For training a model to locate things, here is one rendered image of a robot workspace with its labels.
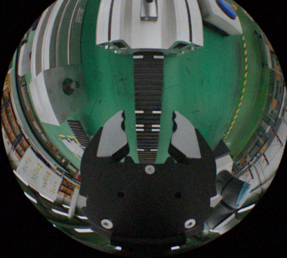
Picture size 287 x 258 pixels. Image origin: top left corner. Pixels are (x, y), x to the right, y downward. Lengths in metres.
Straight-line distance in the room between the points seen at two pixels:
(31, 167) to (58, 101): 2.95
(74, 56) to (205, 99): 0.29
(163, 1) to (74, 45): 0.17
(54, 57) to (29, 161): 2.92
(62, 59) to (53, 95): 0.06
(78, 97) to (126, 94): 0.10
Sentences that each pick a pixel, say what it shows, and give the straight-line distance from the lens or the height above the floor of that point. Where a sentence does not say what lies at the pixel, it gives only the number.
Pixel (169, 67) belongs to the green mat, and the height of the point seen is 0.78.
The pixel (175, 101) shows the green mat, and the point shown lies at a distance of 0.18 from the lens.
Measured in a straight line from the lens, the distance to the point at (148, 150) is 0.22.
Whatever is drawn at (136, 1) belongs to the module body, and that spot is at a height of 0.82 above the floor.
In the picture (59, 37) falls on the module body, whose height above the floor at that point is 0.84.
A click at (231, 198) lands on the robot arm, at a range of 0.48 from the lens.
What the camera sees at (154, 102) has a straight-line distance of 0.16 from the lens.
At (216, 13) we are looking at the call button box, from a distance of 0.18.
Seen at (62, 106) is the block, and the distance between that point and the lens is 0.17.
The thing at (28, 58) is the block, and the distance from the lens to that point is 0.37.
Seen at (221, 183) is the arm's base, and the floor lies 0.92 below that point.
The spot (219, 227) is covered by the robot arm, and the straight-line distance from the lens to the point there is 0.50.
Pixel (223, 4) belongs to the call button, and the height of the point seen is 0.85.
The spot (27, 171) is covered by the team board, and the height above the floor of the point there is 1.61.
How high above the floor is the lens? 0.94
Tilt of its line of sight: 60 degrees down
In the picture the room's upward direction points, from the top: 176 degrees counter-clockwise
